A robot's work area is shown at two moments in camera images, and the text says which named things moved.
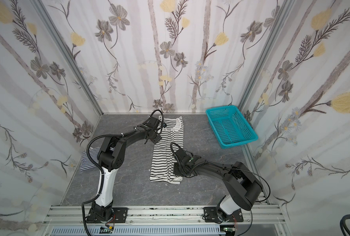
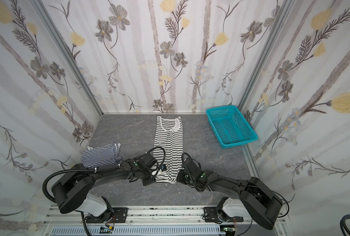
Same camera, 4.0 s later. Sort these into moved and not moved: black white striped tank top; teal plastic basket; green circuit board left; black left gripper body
Moved: black left gripper body
Not moved: black white striped tank top; teal plastic basket; green circuit board left
